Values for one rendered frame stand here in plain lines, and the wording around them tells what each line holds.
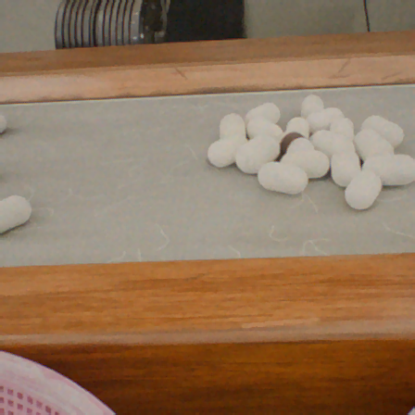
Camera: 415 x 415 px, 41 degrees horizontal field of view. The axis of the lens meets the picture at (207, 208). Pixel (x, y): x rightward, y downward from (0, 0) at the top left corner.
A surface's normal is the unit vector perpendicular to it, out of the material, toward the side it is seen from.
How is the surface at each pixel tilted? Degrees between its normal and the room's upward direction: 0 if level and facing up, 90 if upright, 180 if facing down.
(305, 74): 45
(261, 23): 90
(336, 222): 0
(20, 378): 75
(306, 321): 0
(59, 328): 0
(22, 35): 90
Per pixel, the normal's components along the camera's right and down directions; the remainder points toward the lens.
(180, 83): -0.06, -0.25
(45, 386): -0.55, 0.21
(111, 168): -0.06, -0.86
